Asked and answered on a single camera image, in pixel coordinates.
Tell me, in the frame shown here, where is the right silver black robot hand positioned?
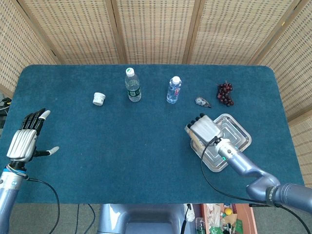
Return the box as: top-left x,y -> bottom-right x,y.
186,113 -> 224,149

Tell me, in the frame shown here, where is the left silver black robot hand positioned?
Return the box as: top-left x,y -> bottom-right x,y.
6,108 -> 60,170

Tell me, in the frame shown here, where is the square stainless steel tray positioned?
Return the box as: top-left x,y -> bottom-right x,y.
190,113 -> 252,173

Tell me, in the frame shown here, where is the grey correction tape dispenser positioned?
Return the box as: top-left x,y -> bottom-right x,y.
195,97 -> 212,108

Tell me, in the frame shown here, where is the black yellow equipment at edge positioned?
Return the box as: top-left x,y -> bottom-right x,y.
0,97 -> 12,127

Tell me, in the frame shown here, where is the dark red grape bunch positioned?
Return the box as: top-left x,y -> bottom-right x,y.
216,81 -> 234,107

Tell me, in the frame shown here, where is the red label water bottle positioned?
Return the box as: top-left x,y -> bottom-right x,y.
166,76 -> 182,104

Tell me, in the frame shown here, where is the green label water bottle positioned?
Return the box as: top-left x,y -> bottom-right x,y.
124,67 -> 142,102

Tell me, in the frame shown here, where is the blue felt table cover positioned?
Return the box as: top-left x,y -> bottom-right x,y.
0,64 -> 305,205

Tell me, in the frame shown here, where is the small white jar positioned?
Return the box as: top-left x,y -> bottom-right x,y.
92,92 -> 106,106

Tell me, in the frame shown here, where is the orange box of clutter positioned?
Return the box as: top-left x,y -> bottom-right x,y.
201,203 -> 255,234

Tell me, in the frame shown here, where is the small green label bottle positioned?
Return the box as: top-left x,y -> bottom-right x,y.
195,217 -> 206,234

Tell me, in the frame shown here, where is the blue-grey robot torso base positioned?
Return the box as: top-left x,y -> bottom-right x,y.
97,203 -> 193,234

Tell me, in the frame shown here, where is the woven bamboo folding screen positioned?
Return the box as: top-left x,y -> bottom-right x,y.
0,0 -> 312,193

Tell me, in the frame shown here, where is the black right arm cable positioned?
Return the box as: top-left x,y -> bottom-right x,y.
200,137 -> 312,234

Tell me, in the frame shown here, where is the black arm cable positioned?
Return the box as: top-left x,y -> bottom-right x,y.
200,137 -> 312,234
24,176 -> 60,234

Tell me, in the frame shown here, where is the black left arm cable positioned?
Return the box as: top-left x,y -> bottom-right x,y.
24,176 -> 60,234

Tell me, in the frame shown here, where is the white tool with black cord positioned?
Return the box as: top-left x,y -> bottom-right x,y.
179,203 -> 195,234

